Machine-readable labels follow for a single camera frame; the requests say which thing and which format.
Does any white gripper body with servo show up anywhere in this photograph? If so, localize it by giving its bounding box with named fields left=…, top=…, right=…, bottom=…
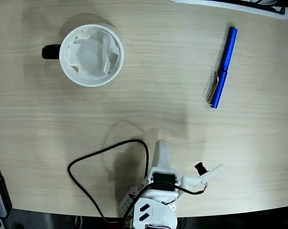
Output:
left=140, top=171, right=185, bottom=196

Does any blue pen with metal clip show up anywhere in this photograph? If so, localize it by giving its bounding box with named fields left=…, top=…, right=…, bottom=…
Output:
left=205, top=26, right=239, bottom=109

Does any crumpled white paper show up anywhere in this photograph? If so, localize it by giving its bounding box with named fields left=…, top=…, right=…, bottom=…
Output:
left=66, top=28, right=120, bottom=80

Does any white flat tray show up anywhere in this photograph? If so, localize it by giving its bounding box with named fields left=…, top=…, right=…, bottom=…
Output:
left=170, top=0, right=288, bottom=20

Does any black camera cable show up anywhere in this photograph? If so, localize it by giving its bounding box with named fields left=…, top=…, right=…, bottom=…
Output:
left=67, top=139, right=209, bottom=225

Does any wrist camera on white mount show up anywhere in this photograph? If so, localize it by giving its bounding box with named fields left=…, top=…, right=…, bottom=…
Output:
left=182, top=161, right=224, bottom=192

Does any white mug with black handle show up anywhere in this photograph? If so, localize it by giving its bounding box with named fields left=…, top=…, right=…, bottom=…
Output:
left=41, top=23, right=124, bottom=88

